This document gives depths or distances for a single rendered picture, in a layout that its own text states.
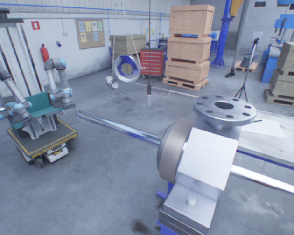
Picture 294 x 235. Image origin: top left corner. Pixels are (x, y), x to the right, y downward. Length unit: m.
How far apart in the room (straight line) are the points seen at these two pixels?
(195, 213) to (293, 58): 4.49
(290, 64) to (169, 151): 4.36
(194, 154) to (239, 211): 1.55
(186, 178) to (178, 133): 0.22
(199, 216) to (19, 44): 2.40
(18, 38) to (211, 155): 2.32
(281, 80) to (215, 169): 4.37
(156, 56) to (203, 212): 5.18
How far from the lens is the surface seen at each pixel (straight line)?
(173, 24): 5.21
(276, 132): 1.90
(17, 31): 2.51
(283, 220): 2.40
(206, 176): 0.74
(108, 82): 2.38
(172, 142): 0.83
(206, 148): 0.75
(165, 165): 0.86
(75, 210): 2.15
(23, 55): 2.53
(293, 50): 4.87
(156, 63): 5.67
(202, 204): 0.77
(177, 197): 0.77
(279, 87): 5.03
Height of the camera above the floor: 1.73
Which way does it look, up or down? 30 degrees down
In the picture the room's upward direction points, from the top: straight up
